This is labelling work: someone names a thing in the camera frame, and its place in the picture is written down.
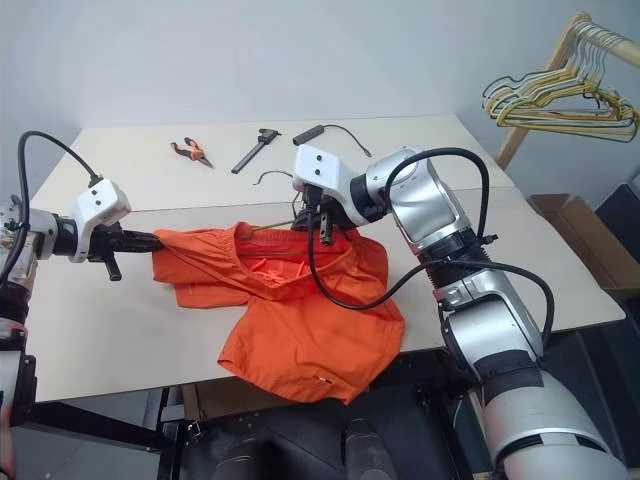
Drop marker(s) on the dark rounded shape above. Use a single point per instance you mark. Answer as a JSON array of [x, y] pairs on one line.
[[365, 450]]

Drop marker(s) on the wooden clothes rack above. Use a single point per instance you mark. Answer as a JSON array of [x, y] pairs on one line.
[[510, 145]]

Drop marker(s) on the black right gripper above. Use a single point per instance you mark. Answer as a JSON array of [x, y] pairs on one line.
[[332, 215]]

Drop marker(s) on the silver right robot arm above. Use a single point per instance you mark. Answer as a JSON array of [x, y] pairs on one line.
[[430, 200]]

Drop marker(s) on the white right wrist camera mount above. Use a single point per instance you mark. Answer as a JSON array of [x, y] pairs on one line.
[[320, 167]]

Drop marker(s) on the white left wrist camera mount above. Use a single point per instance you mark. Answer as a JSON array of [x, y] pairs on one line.
[[102, 200]]

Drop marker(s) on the black case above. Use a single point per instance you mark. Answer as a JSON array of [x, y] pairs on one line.
[[622, 205]]

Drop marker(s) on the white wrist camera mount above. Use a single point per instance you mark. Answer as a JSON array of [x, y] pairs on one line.
[[102, 200], [320, 167]]

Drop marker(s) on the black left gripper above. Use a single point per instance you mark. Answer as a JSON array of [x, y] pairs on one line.
[[107, 240]]

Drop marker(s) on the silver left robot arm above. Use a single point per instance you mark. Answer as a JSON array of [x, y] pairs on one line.
[[35, 230]]

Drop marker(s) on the orange shorts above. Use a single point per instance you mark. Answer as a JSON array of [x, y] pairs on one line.
[[310, 340]]

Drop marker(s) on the orange black pliers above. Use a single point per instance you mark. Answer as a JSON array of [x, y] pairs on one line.
[[194, 151]]

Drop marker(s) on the brown cardboard box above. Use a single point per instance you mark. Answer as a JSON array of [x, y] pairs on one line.
[[580, 235]]

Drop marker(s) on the black table frame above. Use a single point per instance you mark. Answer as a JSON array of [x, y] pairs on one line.
[[100, 425]]

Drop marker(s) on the black caliper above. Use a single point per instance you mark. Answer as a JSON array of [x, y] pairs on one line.
[[250, 155]]

